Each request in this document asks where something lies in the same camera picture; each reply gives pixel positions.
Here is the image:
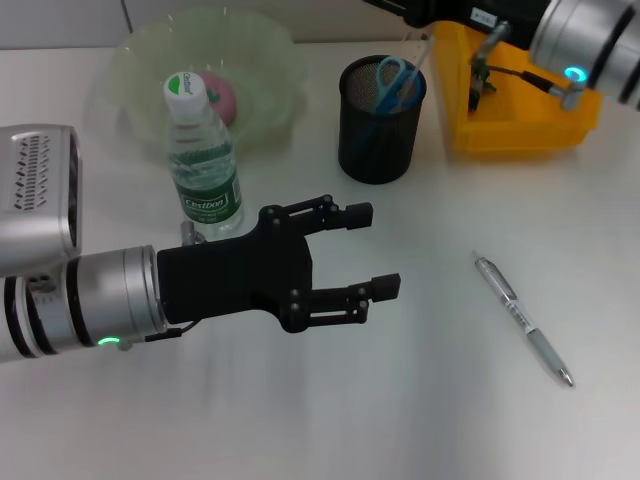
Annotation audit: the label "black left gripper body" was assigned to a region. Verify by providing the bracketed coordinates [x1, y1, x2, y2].
[156, 203, 317, 335]

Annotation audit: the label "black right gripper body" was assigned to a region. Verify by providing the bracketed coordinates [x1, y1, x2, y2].
[363, 0, 554, 52]

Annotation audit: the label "transparent plastic ruler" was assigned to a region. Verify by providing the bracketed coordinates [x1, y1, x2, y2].
[401, 30, 434, 69]

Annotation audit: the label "green plastic wrapper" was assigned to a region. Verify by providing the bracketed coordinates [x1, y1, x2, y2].
[468, 52, 499, 115]

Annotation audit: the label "blue scissors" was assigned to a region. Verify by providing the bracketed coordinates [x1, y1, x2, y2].
[373, 56, 422, 116]

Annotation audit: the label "clear bottle with green label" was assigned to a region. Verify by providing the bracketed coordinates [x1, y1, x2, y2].
[162, 71, 246, 240]

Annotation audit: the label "pink toy peach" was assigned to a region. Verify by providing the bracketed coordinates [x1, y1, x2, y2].
[197, 70, 240, 126]

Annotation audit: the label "grey retractable pen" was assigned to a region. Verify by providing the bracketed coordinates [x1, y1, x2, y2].
[472, 249, 575, 389]

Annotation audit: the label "translucent green fruit plate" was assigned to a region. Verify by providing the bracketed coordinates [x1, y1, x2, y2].
[84, 5, 309, 166]

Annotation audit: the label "black mesh cylinder cup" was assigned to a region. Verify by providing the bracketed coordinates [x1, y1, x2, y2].
[338, 54, 428, 185]

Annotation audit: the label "yellow plastic storage bin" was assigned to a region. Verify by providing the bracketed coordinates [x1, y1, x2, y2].
[432, 19, 605, 161]

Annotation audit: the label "right gripper cable with connector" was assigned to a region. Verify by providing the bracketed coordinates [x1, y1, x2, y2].
[471, 20, 587, 112]

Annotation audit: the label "gripper cable with connector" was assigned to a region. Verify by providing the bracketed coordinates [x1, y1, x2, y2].
[471, 20, 587, 112]
[143, 218, 207, 344]

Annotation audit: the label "left gripper cable with connector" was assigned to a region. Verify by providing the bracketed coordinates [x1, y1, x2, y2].
[143, 218, 207, 344]

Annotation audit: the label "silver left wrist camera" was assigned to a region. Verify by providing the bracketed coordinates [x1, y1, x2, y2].
[0, 124, 85, 280]

